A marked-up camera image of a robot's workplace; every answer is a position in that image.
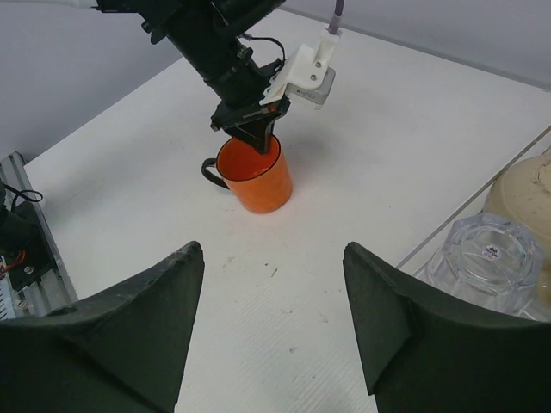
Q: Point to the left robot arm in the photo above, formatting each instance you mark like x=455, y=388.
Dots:
x=207, y=34

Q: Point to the beige mug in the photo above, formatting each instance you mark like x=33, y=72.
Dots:
x=522, y=194

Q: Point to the orange mug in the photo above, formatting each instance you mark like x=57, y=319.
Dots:
x=261, y=182

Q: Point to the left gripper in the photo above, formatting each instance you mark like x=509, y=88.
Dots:
x=228, y=68

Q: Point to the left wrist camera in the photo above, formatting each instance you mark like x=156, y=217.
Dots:
x=306, y=75

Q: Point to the aluminium mounting rail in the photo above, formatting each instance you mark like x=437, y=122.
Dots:
x=34, y=280

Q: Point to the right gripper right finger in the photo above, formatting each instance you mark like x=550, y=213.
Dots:
x=423, y=350

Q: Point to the clear plastic cup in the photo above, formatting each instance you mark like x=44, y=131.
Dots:
x=489, y=261

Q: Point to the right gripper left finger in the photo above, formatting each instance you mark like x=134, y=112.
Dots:
x=123, y=349

